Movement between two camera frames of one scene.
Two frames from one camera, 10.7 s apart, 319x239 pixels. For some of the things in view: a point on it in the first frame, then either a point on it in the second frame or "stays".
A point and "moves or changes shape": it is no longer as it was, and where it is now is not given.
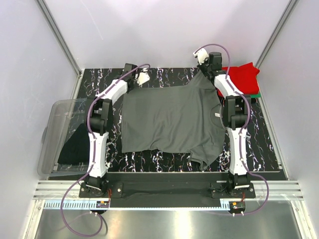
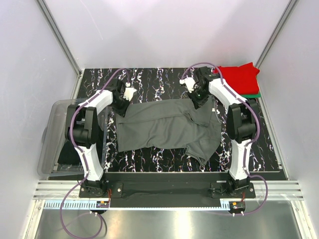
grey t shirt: x=189 y=119 moves or changes shape
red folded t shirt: x=244 y=78 stays
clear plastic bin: x=64 y=119 stays
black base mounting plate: x=206 y=185 stays
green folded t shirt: x=258 y=95 stays
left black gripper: x=136 y=83 -> x=122 y=112
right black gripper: x=201 y=67 -> x=196 y=103
